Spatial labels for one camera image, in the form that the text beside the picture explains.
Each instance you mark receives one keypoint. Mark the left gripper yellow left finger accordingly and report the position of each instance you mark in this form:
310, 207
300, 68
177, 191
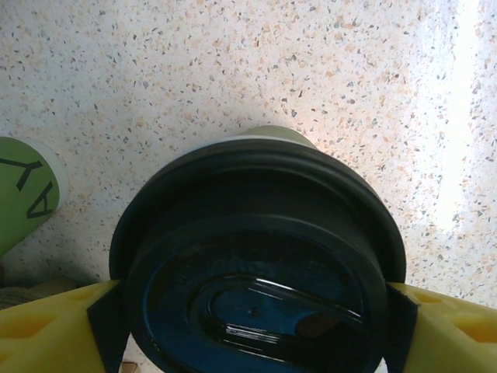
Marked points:
46, 338

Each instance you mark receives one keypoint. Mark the black plastic cup lid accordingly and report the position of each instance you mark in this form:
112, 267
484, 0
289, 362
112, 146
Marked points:
252, 233

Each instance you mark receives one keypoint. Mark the white paper cup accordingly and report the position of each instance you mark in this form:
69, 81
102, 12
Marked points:
23, 194

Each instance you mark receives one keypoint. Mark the brown pulp cup carrier stack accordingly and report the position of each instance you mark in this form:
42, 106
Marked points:
58, 285

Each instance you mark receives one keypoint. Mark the green paper coffee cup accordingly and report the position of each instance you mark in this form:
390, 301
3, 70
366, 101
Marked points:
279, 134

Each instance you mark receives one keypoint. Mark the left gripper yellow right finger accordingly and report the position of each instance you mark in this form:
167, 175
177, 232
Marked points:
458, 342

